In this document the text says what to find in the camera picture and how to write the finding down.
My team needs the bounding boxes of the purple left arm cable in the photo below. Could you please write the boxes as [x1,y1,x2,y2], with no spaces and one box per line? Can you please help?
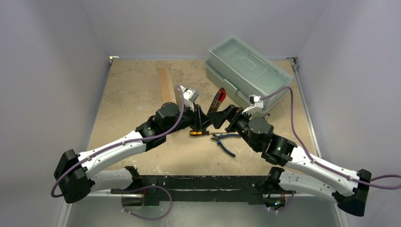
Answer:
[51,84,173,219]

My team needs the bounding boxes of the aluminium front frame rail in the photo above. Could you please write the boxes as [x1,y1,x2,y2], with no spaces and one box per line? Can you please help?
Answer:
[56,175,350,227]

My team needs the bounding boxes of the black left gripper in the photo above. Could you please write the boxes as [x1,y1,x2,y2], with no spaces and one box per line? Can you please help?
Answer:
[165,102,213,135]

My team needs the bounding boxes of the blue handled pliers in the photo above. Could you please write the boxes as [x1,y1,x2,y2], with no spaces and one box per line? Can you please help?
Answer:
[209,133,242,158]

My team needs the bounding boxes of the yellow black screwdriver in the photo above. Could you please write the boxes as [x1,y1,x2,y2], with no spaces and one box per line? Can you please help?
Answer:
[190,130,210,136]

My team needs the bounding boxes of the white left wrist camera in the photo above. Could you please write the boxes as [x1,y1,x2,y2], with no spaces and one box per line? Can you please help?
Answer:
[175,85,199,112]

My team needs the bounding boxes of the translucent green plastic toolbox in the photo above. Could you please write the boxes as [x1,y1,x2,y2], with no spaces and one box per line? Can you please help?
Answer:
[205,36,294,108]

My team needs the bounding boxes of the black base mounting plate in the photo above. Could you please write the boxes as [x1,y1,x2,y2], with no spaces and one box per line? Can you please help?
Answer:
[111,175,292,206]

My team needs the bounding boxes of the aluminium frame rail right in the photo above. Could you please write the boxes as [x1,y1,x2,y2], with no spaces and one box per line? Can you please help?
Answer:
[287,57,322,158]

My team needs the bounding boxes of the brown cardboard express box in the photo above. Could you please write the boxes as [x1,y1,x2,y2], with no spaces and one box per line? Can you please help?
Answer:
[157,67,182,109]

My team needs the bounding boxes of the aluminium frame rail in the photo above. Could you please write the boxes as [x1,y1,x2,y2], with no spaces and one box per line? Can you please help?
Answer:
[56,175,350,227]
[287,57,322,158]

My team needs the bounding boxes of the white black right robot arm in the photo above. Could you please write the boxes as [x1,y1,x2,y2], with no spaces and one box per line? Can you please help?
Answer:
[207,105,371,217]

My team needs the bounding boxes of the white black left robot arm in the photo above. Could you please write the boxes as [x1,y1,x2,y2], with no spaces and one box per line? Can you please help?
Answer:
[51,102,211,203]

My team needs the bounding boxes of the red utility knife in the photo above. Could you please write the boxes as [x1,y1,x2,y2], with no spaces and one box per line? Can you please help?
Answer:
[208,87,226,113]

